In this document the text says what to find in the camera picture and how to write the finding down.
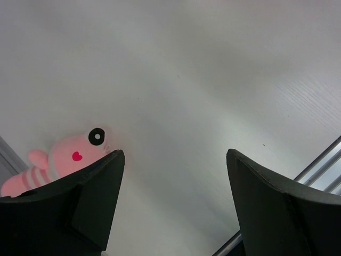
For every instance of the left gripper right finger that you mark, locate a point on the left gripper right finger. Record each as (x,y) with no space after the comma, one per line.
(279,216)

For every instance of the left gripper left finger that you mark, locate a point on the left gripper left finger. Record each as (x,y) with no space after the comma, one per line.
(70,216)

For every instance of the pink plush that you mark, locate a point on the pink plush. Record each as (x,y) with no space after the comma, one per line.
(67,156)

